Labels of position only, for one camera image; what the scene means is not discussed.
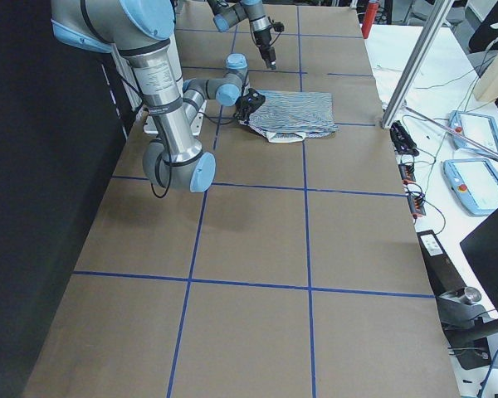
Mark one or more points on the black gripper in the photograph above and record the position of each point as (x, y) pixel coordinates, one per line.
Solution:
(245, 109)
(264, 41)

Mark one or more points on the teach pendant tablet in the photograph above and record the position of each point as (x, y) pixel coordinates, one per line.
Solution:
(474, 181)
(478, 127)

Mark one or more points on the teach pendant tablet near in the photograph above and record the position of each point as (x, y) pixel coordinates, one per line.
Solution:
(474, 181)

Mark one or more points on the red cylinder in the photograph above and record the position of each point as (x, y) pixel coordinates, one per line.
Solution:
(369, 17)

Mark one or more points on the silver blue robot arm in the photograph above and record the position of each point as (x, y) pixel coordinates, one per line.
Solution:
(227, 16)
(141, 31)

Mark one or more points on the long pink white stick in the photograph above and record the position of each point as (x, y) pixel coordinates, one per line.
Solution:
(455, 134)

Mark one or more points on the white mounting pedestal column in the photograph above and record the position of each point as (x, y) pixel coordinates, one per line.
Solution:
(172, 57)

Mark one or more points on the aluminium frame post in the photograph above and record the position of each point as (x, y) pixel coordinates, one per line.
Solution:
(426, 38)

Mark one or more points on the black orange connector block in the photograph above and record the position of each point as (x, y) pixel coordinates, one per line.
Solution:
(414, 193)

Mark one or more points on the teach pendant tablet far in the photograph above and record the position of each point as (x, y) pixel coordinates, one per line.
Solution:
(478, 127)

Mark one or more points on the blue white striped polo shirt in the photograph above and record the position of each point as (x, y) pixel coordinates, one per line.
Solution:
(288, 117)

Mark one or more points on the black box with white label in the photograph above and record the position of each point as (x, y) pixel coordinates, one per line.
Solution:
(442, 273)

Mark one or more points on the black monitor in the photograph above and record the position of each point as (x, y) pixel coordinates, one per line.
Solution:
(480, 248)

